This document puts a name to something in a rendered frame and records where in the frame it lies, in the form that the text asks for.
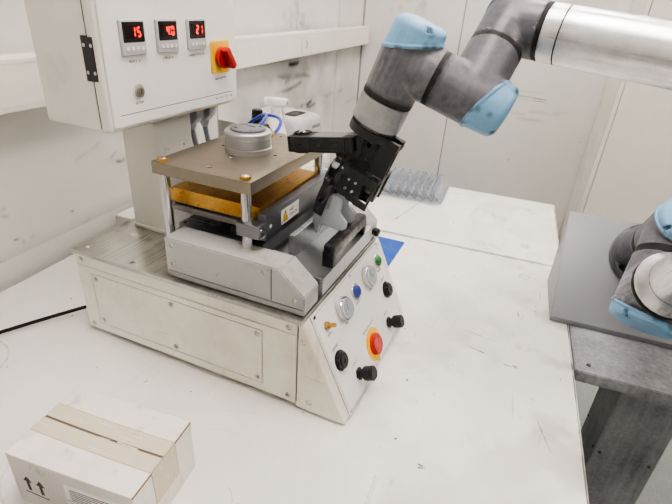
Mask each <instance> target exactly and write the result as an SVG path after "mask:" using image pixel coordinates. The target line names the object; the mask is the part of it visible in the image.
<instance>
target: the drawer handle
mask: <svg viewBox="0 0 672 504"><path fill-rule="evenodd" d="M365 231H366V215H365V214H363V213H357V214H356V215H355V220H354V221H353V222H352V223H347V227H346V229H345V230H342V231H341V230H339V231H338V232H337V233H336V234H335V235H334V236H333V237H332V238H330V239H329V240H328V241H327V242H326V243H325V244H324V250H323V254H322V266H325V267H328V268H334V267H335V264H336V256H337V254H338V253H339V252H340V251H341V250H342V249H343V248H344V247H345V246H346V245H347V244H348V243H349V242H350V241H351V240H352V239H353V238H354V237H355V236H356V235H357V234H359V235H364V234H365Z"/></svg>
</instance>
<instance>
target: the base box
mask: <svg viewBox="0 0 672 504"><path fill-rule="evenodd" d="M375 240H376V241H377V244H378V247H379V250H380V253H381V256H382V259H383V262H384V265H385V268H386V271H387V274H388V277H389V280H390V283H391V285H392V287H393V292H394V295H395V298H396V300H397V303H398V306H399V309H400V312H401V315H402V316H403V315H404V313H403V310H402V307H401V304H400V301H399V298H398V295H397V292H396V289H395V286H394V283H393V280H392V277H391V274H390V271H389V268H388V265H387V262H386V259H385V256H384V253H383V250H382V247H381V244H380V241H379V238H378V237H377V238H376V239H375ZM75 257H76V262H77V266H78V271H79V275H80V280H81V284H82V289H83V293H84V298H85V302H86V307H87V311H88V316H89V320H90V324H91V325H93V326H96V327H98V328H101V329H104V330H106V331H109V332H111V333H114V334H117V335H119V336H122V337H125V338H127V339H130V340H132V341H135V342H138V343H140V344H143V345H145V346H148V347H151V348H153V349H156V350H159V351H161V352H164V353H166V354H169V355H172V356H174V357H177V358H179V359H182V360H185V361H187V362H190V363H193V364H195V365H198V366H200V367H203V368H206V369H208V370H211V371H213V372H216V373H219V374H221V375H224V376H227V377H229V378H232V379H234V380H237V381H240V382H242V383H245V384H248V385H250V386H253V387H255V388H258V389H261V390H263V391H266V392H268V393H271V394H274V395H276V396H279V397H282V398H284V399H287V400H289V401H292V402H295V406H297V407H299V408H302V409H305V410H307V411H310V412H312V413H315V414H318V415H320V416H323V417H325V418H328V419H331V420H333V421H336V422H338V423H341V424H345V422H346V421H347V419H348V417H349V414H348V412H347V409H346V407H345V404H344V402H343V400H342V397H341V395H340V392H339V390H338V387H337V385H336V382H335V380H334V377H333V375H332V372H331V370H330V367H329V365H328V362H327V360H326V357H325V355H324V352H323V350H322V348H321V345H320V343H319V340H318V338H317V335H316V333H315V330H314V328H313V325H312V323H311V320H310V318H308V319H307V320H306V321H305V322H304V324H303V325H302V326H299V325H296V324H293V323H290V322H287V321H283V320H280V319H277V318H274V317H271V316H268V315H265V314H262V313H259V312H256V311H252V310H249V309H246V308H243V307H240V306H237V305H234V304H231V303H228V302H224V301H221V300H218V299H215V298H212V297H209V296H206V295H203V294H200V293H197V292H193V291H190V290H187V289H184V288H181V287H178V286H175V285H172V284H169V283H165V282H162V281H159V280H156V279H153V278H150V277H147V276H144V275H141V274H138V273H134V272H131V271H128V270H125V269H122V268H119V267H116V266H113V265H110V264H106V263H103V262H100V261H97V260H94V259H91V258H88V257H85V256H82V255H79V254H75Z"/></svg>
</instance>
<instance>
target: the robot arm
mask: <svg viewBox="0 0 672 504"><path fill-rule="evenodd" d="M446 38H447V34H446V32H445V31H444V30H443V29H442V28H440V27H439V26H437V25H435V24H434V23H432V22H430V21H428V20H426V19H424V18H422V17H420V16H417V15H415V14H412V13H408V12H403V13H399V14H398V15H397V16H396V17H395V19H394V21H393V23H392V25H391V27H390V29H389V31H388V33H387V35H386V37H385V39H384V41H382V43H381V48H380V50H379V53H378V55H377V57H376V60H375V62H374V64H373V67H372V69H371V72H370V74H369V76H368V79H367V81H366V83H365V86H364V88H363V89H362V92H361V94H360V96H359V99H358V101H357V103H356V106H355V108H354V110H353V116H352V119H351V121H350V123H349V126H350V128H351V129H352V130H353V131H354V132H314V131H311V130H298V131H295V132H293V134H291V135H289V136H287V141H288V151H289V152H295V153H309V152H312V153H336V158H335V159H334V160H333V161H332V162H331V164H330V166H329V168H328V170H327V172H326V174H325V176H324V182H323V184H322V186H321V188H320V190H319V192H318V195H317V198H316V201H315V205H314V209H313V211H314V212H313V225H314V231H315V232H316V233H318V232H319V231H320V230H321V228H322V227H323V225H325V226H328V227H331V228H334V229H337V230H341V231H342V230H345V229H346V227H347V223H352V222H353V221H354V220H355V213H354V212H353V210H352V209H351V208H350V206H349V201H350V202H351V203H352V205H354V206H356V207H357V208H359V209H361V210H362V211H364V212H365V210H366V208H367V206H368V204H369V202H373V201H374V200H375V199H376V197H378V198H379V196H380V195H381V193H382V191H383V189H384V187H385V185H386V183H387V181H388V179H389V177H390V175H391V173H392V171H391V170H390V169H391V167H392V165H393V163H394V161H395V159H396V157H397V155H398V153H399V151H401V150H402V149H403V147H404V145H405V143H406V141H404V140H403V139H401V138H399V137H397V136H396V135H397V134H399V132H400V130H401V128H402V126H403V124H404V122H405V120H406V118H407V116H408V114H409V112H410V110H411V108H412V107H413V105H414V103H415V101H417V102H419V103H421V104H423V105H424V106H426V107H428V108H430V109H432V110H434V111H435V112H437V113H439V114H441V115H443V116H445V117H447V118H449V119H451V120H452V121H454V122H456V123H458V124H459V126H461V127H466V128H468V129H470V130H472V131H475V132H477V133H479V134H481V135H483V136H491V135H493V134H494V133H495V132H496V131H497V130H498V129H499V128H500V126H501V125H502V123H503V122H504V120H505V119H506V117H507V116H508V114H509V112H510V111H511V109H512V107H513V105H514V103H515V102H516V100H517V97H518V95H519V89H518V87H517V86H515V85H513V84H512V83H511V81H509V80H510V79H511V77H512V75H513V73H514V71H515V69H516V67H517V66H518V64H519V62H520V60H521V59H527V60H532V61H536V62H540V63H545V64H550V65H555V66H559V67H564V68H569V69H573V70H578V71H583V72H587V73H592V74H597V75H601V76H606V77H611V78H615V79H620V80H625V81H630V82H634V83H639V84H644V85H648V86H653V87H658V88H662V89H667V90H672V20H671V19H665V18H659V17H652V16H646V15H639V14H633V13H626V12H620V11H613V10H607V9H600V8H594V7H587V6H581V5H574V4H568V3H562V2H554V1H550V0H492V1H491V2H490V4H489V5H488V7H487V9H486V12H485V15H484V16H483V18H482V20H481V22H480V23H479V25H478V27H477V28H476V30H475V32H474V34H473V35H472V37H471V39H470V40H469V42H468V44H467V45H466V47H465V49H464V50H463V52H462V54H461V56H460V57H459V56H457V55H455V54H453V53H451V52H449V51H448V50H446V49H444V46H445V41H446ZM383 183H384V184H383ZM361 201H364V202H365V203H366V204H365V203H363V202H361ZM609 262H610V265H611V268H612V270H613V272H614V273H615V275H616V276H617V277H618V278H619V279H620V283H619V285H618V287H617V289H616V292H615V294H614V296H612V297H611V299H612V301H611V303H610V306H609V312H610V314H611V315H612V316H613V317H614V318H616V319H617V320H619V321H620V322H622V323H624V324H626V325H628V326H630V327H632V328H634V329H636V330H639V331H641V332H644V333H646V334H649V335H652V336H655V337H659V338H663V339H670V340H672V198H670V199H669V200H667V201H666V202H663V203H662V204H660V205H659V206H658V207H657V209H656V211H655V212H654V213H653V214H652V215H651V216H650V217H649V218H647V219H646V220H645V221H644V222H643V223H642V224H637V225H633V226H631V227H628V228H627V229H625V230H623V231H622V232H621V233H620V234H619V235H618V236H617V237H616V238H615V239H614V240H613V242H612V244H611V246H610V249H609Z"/></svg>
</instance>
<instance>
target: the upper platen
mask: <svg viewBox="0 0 672 504"><path fill-rule="evenodd" d="M315 176H317V172H316V171H311V170H306V169H301V168H298V169H297V170H295V171H293V172H291V173H290V174H288V175H286V176H284V177H283V178H281V179H279V180H277V181H276V182H274V183H272V184H270V185H269V186H267V187H265V188H264V189H262V190H260V191H258V192H257V193H255V194H253V195H252V219H253V220H257V221H258V213H259V212H261V211H263V210H264V209H266V208H267V207H269V206H270V205H272V204H273V203H275V202H277V201H278V200H280V199H281V198H283V197H284V196H286V195H287V194H289V193H290V192H292V191H294V190H295V189H297V188H298V187H300V186H301V185H303V184H304V183H306V182H308V181H309V180H311V179H312V178H314V177H315ZM171 190H172V200H173V201H175V203H173V209H176V210H179V211H183V212H187V213H191V214H195V215H199V216H203V217H207V218H210V219H214V220H218V221H222V222H226V223H230V224H234V225H236V222H237V221H239V220H240V219H241V193H237V192H233V191H228V190H224V189H220V188H215V187H211V186H207V185H202V184H198V183H194V182H189V181H183V182H181V183H179V184H176V185H174V186H172V187H171Z"/></svg>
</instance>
